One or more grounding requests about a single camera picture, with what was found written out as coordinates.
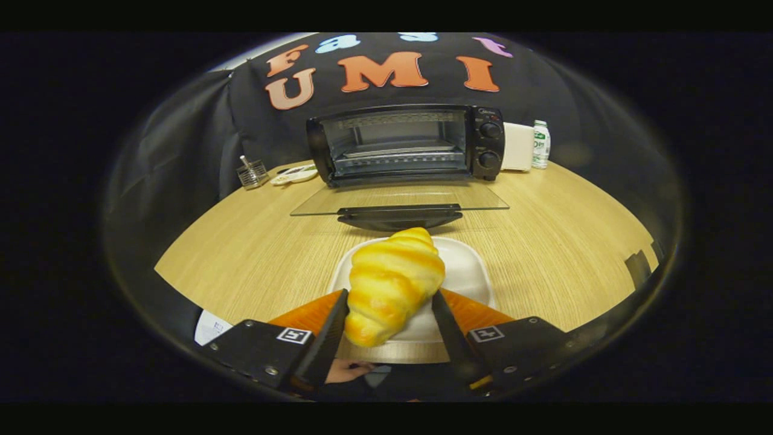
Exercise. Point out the white flat dish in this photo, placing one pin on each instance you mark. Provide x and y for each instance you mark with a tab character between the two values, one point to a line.
294	174

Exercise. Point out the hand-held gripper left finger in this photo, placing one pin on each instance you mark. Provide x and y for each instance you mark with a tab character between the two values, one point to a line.
326	347

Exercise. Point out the white square plate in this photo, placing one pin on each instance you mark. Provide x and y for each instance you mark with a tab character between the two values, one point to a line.
468	272

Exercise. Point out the yellow croissant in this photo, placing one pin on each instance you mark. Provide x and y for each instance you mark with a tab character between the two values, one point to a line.
389	284

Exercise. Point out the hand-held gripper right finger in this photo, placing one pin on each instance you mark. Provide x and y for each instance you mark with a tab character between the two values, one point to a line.
450	338

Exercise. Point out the white paper sheet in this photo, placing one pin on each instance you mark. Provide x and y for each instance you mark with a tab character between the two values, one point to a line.
211	328

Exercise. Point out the white plastic bottle green label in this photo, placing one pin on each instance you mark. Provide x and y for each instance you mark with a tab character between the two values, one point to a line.
541	145

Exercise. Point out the black toaster oven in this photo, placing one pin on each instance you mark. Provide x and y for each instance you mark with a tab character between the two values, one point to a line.
489	145

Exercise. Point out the white box appliance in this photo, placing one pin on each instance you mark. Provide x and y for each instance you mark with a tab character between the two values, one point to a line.
517	147

